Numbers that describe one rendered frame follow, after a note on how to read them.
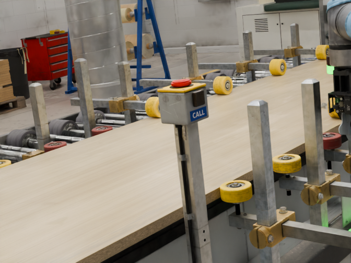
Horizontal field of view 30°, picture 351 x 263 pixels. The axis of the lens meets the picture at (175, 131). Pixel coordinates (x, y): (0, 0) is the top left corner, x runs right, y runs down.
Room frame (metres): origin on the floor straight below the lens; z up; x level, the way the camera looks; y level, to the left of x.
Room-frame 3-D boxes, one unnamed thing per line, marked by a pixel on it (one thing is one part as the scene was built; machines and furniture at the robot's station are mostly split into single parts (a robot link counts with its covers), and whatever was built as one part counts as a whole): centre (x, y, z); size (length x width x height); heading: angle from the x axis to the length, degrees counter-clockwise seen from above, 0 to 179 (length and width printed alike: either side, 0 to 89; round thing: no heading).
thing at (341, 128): (1.65, -0.44, 1.00); 0.06 x 0.03 x 0.09; 139
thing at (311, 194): (1.67, -0.37, 0.84); 0.13 x 0.06 x 0.05; 139
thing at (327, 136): (1.95, -0.46, 0.85); 0.08 x 0.08 x 0.11
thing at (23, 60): (9.19, 2.22, 0.36); 0.58 x 0.56 x 0.72; 54
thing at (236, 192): (1.57, -0.14, 0.85); 0.08 x 0.08 x 0.11
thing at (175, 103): (1.27, -0.02, 1.18); 0.07 x 0.07 x 0.08; 49
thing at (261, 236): (1.48, -0.21, 0.81); 0.13 x 0.06 x 0.05; 139
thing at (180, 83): (1.27, -0.02, 1.22); 0.04 x 0.04 x 0.02
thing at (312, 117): (1.65, -0.36, 0.90); 0.03 x 0.03 x 0.48; 49
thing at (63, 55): (10.01, 1.77, 0.41); 0.76 x 0.48 x 0.81; 151
